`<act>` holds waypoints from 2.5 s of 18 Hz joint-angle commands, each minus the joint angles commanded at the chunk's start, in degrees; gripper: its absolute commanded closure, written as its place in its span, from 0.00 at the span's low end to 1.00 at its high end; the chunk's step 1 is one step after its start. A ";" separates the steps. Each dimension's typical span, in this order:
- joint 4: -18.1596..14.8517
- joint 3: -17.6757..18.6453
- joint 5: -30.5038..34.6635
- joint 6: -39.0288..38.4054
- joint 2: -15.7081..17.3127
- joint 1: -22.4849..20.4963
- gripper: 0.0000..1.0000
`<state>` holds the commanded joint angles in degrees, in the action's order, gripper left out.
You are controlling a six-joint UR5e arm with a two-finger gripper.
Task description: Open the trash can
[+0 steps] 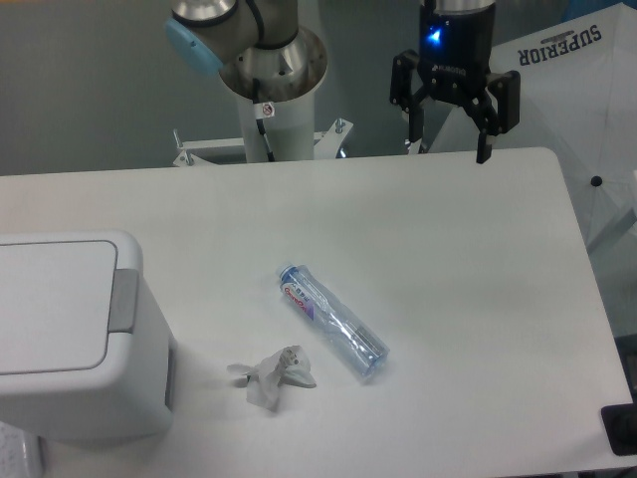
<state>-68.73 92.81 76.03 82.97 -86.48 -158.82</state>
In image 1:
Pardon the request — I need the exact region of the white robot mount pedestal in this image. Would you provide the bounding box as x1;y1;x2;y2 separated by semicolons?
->
172;88;353;167

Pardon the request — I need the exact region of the crumpled white paper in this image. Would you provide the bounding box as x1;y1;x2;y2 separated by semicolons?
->
227;346;317;409

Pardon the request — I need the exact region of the clear plastic water bottle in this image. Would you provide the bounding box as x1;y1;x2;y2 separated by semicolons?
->
277;263;390;380

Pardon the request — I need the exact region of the black device at table edge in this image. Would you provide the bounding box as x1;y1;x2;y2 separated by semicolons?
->
601;403;636;456

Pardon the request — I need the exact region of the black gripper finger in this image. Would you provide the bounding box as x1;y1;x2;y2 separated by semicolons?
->
389;50;424;153
461;70;521;164

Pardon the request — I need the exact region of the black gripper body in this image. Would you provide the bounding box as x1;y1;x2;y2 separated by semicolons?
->
417;1;496;106

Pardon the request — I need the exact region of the white umbrella with text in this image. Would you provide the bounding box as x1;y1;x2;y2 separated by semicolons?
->
491;3;636;243

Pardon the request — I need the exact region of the white trash can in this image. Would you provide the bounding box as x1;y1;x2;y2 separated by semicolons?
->
1;230;177;441

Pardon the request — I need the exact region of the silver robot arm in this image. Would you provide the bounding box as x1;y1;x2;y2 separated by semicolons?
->
164;1;521;162

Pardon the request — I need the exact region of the black cable on pedestal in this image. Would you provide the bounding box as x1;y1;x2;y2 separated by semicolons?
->
250;78;277;163

